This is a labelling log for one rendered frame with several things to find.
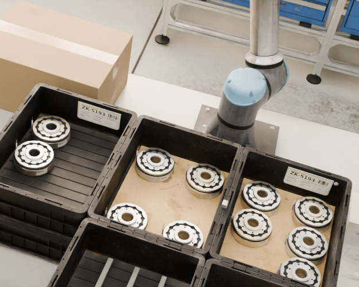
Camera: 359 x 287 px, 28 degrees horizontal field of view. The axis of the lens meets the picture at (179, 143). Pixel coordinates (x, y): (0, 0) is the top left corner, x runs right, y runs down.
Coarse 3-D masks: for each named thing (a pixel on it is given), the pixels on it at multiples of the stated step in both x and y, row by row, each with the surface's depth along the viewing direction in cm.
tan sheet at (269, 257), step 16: (288, 192) 196; (240, 208) 189; (288, 208) 192; (272, 224) 187; (288, 224) 187; (224, 240) 180; (272, 240) 183; (240, 256) 177; (256, 256) 178; (272, 256) 179; (288, 256) 180; (320, 272) 178
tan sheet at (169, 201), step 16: (176, 160) 199; (128, 176) 191; (176, 176) 194; (224, 176) 197; (128, 192) 187; (144, 192) 188; (160, 192) 189; (176, 192) 190; (144, 208) 184; (160, 208) 185; (176, 208) 186; (192, 208) 186; (208, 208) 187; (160, 224) 181; (208, 224) 183
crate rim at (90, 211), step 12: (156, 120) 194; (132, 132) 190; (192, 132) 193; (228, 144) 192; (120, 156) 183; (240, 156) 189; (108, 180) 176; (228, 180) 182; (228, 192) 179; (96, 204) 169; (96, 216) 167; (216, 216) 172; (132, 228) 166; (216, 228) 170; (168, 240) 165; (204, 252) 164
